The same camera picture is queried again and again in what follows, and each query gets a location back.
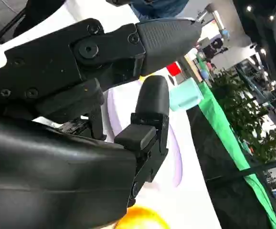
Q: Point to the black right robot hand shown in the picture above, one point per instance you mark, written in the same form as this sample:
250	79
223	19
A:
45	167

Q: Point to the lilac plate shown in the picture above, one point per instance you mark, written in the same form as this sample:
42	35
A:
119	107

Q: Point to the orange and white bread roll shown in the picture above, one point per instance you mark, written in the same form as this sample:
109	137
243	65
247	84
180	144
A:
140	218

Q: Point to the black chair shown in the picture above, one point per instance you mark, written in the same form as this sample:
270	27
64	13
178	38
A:
37	14

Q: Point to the pale green mug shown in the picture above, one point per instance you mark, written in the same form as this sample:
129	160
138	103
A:
184	94

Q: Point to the red box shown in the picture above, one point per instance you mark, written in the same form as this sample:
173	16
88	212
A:
174	69

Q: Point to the black fabric barrier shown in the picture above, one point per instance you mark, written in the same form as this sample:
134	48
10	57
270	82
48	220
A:
216	167

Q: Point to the green cloth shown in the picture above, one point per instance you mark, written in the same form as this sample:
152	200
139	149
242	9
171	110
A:
221	124

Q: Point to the person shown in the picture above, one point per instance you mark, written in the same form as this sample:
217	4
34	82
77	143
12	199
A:
157	7

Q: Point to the green leafy plant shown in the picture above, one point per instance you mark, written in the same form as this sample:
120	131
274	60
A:
243	109

